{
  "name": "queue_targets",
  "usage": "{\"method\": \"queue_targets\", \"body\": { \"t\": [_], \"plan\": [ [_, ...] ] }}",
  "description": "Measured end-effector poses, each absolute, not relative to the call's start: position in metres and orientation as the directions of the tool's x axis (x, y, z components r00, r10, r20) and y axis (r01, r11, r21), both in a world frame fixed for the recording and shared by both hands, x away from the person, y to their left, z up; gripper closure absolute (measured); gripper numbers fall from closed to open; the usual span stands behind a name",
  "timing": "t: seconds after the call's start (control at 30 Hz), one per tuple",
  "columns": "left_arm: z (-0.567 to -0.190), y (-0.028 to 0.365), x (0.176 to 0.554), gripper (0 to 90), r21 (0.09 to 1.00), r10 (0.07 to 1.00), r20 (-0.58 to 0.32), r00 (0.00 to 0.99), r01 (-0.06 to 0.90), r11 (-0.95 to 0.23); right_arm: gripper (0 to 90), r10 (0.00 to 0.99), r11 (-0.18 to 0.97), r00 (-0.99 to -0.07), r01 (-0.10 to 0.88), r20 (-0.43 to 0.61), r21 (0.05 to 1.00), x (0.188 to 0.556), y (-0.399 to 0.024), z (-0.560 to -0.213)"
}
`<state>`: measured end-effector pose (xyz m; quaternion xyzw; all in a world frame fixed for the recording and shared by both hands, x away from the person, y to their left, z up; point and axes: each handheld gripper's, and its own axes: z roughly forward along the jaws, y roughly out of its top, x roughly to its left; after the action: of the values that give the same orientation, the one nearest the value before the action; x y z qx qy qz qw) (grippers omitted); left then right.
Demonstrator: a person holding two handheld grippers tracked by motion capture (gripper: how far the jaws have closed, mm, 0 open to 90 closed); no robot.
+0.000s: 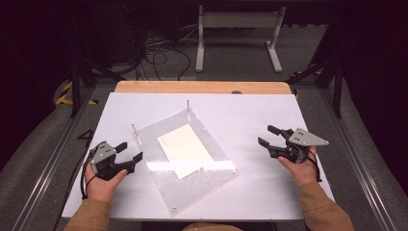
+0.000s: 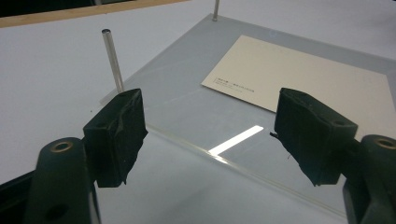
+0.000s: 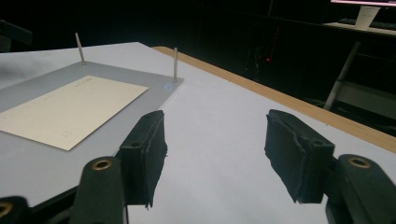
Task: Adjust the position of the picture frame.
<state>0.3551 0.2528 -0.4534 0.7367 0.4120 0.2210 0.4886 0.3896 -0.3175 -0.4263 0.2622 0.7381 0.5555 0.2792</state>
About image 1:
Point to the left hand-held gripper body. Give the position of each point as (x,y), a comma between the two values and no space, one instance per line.
(102,153)

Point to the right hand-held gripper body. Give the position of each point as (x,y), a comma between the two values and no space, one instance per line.
(304,138)

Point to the printed picture card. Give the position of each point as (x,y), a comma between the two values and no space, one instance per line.
(184,150)

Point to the clear acrylic photo frame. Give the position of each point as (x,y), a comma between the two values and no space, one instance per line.
(192,189)

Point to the person's right hand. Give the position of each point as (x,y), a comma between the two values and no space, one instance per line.
(304,173)

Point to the person's left hand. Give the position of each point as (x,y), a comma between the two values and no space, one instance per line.
(101,189)

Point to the white board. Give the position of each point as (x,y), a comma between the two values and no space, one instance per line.
(256,115)

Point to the black metal stand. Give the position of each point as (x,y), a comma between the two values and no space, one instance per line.
(76,89)
(336,93)

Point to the yellow black hazard tape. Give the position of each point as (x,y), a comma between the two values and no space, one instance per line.
(301,73)
(65,93)

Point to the wooden table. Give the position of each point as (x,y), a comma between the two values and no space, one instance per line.
(198,87)

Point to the white metal stand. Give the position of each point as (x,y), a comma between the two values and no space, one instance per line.
(237,20)

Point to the aluminium rail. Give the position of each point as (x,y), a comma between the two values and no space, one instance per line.
(359,160)
(48,170)

